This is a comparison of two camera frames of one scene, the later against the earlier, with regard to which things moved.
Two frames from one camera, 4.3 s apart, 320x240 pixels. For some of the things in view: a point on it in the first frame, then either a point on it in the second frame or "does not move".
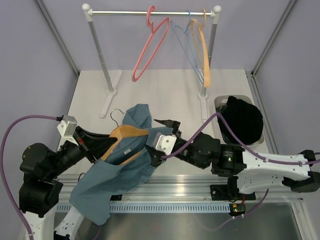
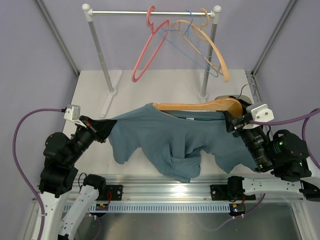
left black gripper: x=97 y=144 → x=99 y=129
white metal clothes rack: x=112 y=91 does not move
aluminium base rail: x=168 y=187 does not move
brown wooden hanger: x=123 y=131 → x=225 y=104
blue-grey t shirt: x=128 y=164 → x=172 y=141
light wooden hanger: x=198 y=34 → x=225 y=72
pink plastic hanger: x=152 y=31 does not move
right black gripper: x=156 y=160 → x=235 y=123
